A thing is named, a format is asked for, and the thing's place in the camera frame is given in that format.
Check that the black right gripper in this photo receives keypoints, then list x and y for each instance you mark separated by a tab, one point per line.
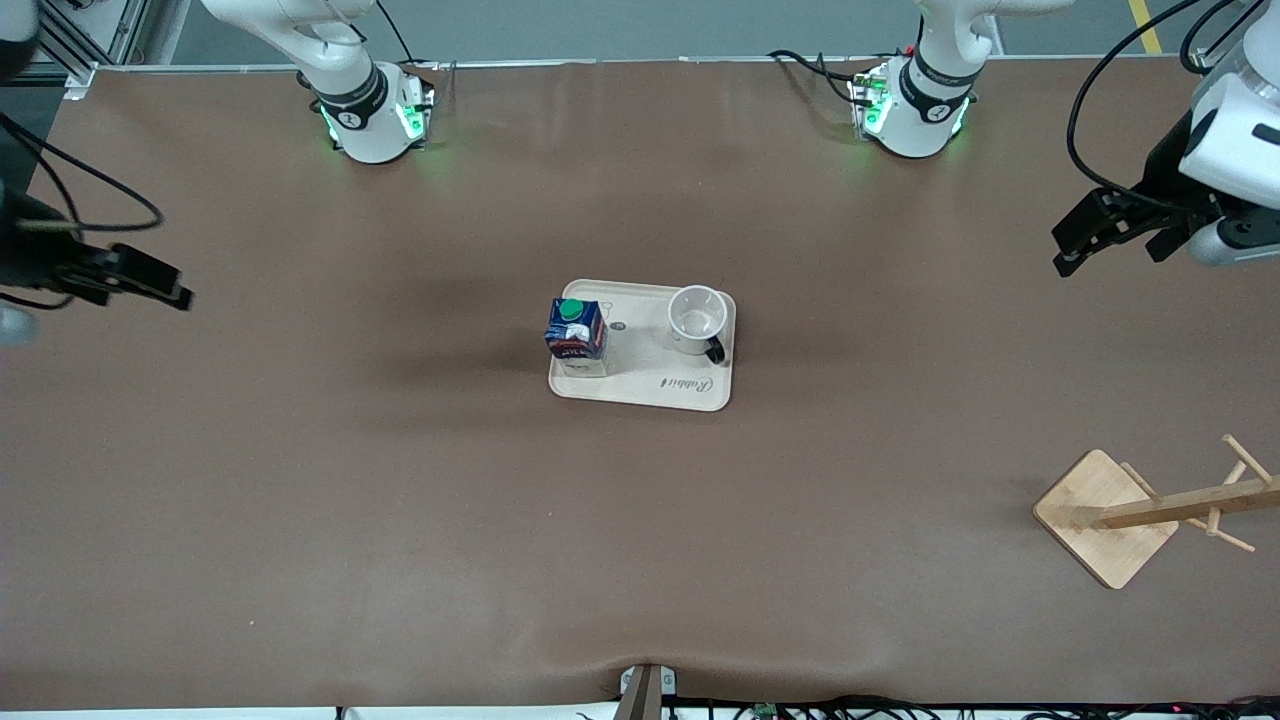
28	258

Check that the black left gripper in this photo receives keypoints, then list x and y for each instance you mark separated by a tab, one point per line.
1166	171

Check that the blue milk carton green cap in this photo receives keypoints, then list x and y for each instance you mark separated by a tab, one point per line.
578	335

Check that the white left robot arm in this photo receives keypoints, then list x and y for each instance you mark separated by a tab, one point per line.
925	110

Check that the cream rectangular tray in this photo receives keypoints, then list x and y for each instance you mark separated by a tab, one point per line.
650	375

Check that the wooden mug stand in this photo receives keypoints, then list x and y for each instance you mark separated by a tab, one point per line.
1105	530

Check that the aluminium frame profile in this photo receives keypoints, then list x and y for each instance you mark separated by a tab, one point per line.
90	40
1230	30

